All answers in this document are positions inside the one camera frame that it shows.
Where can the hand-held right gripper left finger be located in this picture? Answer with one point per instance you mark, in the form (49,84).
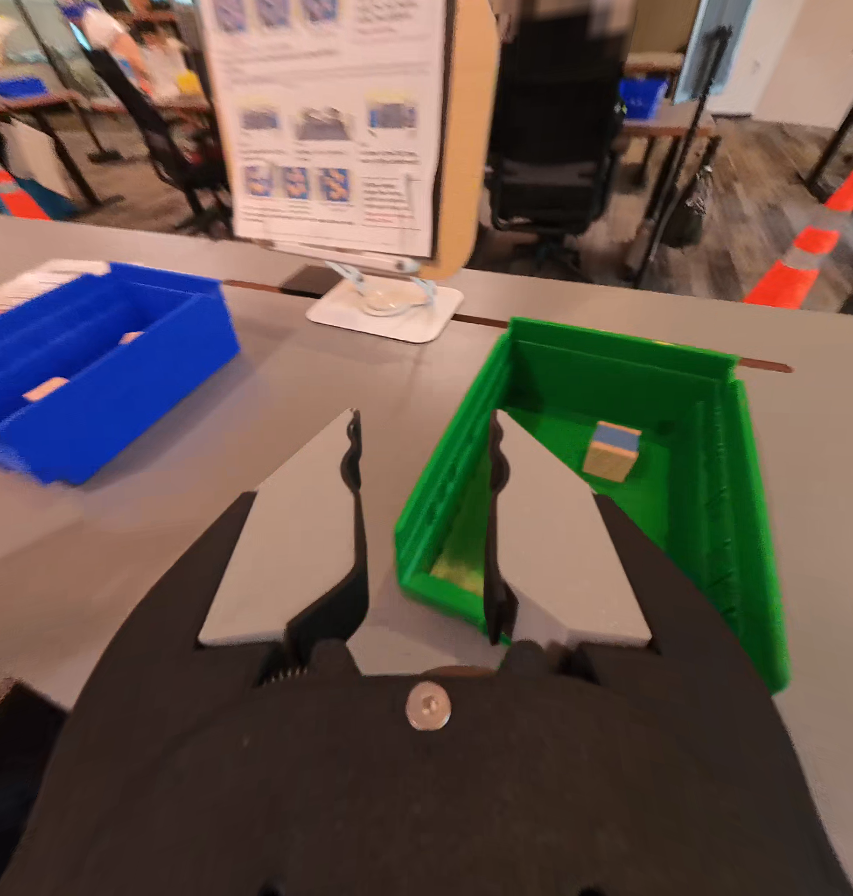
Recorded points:
(286,553)

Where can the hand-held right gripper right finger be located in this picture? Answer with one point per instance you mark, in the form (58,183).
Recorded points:
(566,553)

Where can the blue-striped wooden cube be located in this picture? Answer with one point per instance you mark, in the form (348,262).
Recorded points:
(130,337)
(46,389)
(612,455)

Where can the green plastic bin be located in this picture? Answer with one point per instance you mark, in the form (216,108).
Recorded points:
(608,371)

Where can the blue plastic bin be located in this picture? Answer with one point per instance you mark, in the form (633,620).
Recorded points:
(153,378)

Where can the red orange object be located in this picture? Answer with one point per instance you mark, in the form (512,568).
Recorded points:
(797,259)

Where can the printed instruction board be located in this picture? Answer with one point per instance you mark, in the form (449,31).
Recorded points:
(328,175)

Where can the black tripod stand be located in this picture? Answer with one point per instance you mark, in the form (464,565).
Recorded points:
(685,140)

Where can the wooden top desk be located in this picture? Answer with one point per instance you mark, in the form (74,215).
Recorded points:
(668,127)
(34,105)

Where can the orange striped traffic cone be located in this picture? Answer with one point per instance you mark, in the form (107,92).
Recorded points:
(6,185)

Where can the small blue crate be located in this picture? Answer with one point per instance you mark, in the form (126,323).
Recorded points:
(640,96)
(10,85)

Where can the dark desk frame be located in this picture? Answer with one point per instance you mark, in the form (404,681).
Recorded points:
(843,126)

